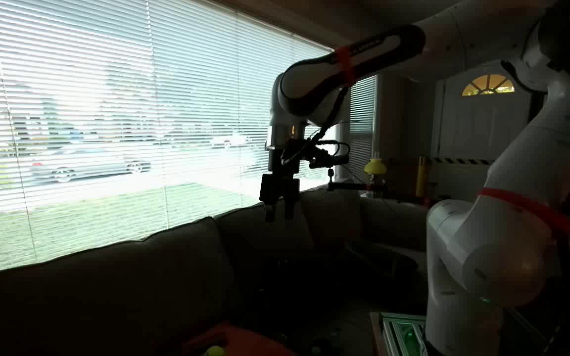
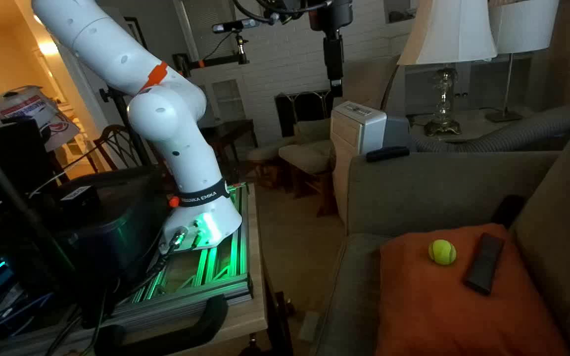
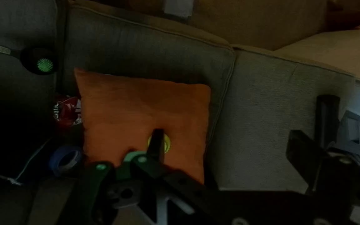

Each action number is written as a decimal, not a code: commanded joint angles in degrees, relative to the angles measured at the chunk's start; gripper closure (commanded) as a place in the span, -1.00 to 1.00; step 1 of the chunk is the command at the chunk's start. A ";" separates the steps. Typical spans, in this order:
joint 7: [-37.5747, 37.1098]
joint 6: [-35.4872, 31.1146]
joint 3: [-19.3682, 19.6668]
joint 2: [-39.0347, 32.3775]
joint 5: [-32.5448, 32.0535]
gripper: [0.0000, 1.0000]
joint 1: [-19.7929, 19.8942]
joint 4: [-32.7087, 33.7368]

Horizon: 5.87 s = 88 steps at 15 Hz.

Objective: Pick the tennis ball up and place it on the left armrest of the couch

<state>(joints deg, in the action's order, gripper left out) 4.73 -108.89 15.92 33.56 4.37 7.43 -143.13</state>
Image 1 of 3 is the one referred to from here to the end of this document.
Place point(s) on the grey-brown fabric couch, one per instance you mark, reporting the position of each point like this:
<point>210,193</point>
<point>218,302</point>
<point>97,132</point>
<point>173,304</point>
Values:
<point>99,298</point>

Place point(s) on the white door with arched window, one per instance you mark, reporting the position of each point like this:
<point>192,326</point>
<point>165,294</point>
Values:
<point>470,126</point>

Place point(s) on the orange pillow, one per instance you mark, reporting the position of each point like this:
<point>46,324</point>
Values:
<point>252,344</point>

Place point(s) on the black yellow caution tape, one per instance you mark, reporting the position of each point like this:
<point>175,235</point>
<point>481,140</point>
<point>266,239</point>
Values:
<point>460,162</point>

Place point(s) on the yellow-green tennis ball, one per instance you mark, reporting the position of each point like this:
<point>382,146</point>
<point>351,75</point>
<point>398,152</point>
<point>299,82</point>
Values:
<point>216,351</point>

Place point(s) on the narrow white window blind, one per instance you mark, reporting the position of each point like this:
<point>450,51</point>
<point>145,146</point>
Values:
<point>363,126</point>

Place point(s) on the small yellow lamp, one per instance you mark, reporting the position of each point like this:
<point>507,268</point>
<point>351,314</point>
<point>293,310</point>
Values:
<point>375,167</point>

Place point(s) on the large white window blind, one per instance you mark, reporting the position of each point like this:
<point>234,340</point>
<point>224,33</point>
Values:
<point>113,120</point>

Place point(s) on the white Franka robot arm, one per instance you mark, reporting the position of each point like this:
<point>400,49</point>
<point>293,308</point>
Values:
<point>515,199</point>

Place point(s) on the yellow post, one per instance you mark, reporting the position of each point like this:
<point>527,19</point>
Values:
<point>422,177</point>

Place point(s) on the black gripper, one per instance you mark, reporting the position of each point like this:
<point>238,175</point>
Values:
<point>280,187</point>

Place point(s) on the green white board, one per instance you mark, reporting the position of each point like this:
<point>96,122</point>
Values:
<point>402,334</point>

